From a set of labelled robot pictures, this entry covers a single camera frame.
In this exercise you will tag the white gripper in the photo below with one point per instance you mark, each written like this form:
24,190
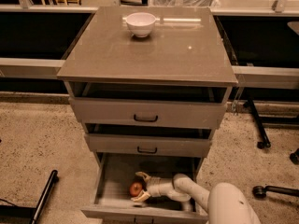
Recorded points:
153,185

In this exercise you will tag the red apple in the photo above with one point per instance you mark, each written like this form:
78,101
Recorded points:
135,189

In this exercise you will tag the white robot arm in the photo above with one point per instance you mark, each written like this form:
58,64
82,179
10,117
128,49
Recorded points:
224,204

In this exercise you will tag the grey bottom drawer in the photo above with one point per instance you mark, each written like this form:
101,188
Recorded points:
111,199

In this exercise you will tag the grey drawer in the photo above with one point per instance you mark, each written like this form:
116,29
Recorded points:
157,106
146,140
111,199

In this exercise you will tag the grey middle drawer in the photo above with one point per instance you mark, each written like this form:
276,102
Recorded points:
146,140

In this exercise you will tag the grey drawer cabinet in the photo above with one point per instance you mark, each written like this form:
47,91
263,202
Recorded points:
183,50

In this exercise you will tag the grey top drawer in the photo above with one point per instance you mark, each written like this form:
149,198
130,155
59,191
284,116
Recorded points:
157,106

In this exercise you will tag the black bar on floor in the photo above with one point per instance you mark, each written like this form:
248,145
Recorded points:
52,180

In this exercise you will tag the black caster leg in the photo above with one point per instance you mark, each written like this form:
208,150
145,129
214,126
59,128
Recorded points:
260,192

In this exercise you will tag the black stand leg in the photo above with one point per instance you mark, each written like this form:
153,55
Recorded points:
264,140

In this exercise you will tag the white ceramic bowl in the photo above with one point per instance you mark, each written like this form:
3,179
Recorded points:
140,24

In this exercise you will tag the grey metal railing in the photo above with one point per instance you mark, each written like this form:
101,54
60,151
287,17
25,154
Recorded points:
267,77

